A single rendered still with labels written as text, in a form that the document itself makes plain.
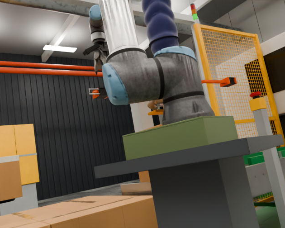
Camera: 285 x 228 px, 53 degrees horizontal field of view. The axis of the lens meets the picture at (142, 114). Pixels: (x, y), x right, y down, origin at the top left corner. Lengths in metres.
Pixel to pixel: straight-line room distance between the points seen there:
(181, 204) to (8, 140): 8.26
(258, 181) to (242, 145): 1.32
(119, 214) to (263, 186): 0.99
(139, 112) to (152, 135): 2.16
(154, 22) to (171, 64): 1.23
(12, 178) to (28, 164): 6.00
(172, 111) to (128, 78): 0.18
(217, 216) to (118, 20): 0.72
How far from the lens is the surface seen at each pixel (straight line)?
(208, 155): 0.73
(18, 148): 9.02
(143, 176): 1.96
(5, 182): 3.02
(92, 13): 1.80
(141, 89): 0.94
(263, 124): 1.86
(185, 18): 5.43
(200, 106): 0.96
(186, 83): 0.97
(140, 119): 3.02
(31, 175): 9.02
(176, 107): 0.96
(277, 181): 1.87
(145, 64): 0.97
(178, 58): 0.99
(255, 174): 2.00
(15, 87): 12.93
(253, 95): 1.88
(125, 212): 1.52
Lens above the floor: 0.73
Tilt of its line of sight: 10 degrees up
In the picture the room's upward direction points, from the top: 10 degrees counter-clockwise
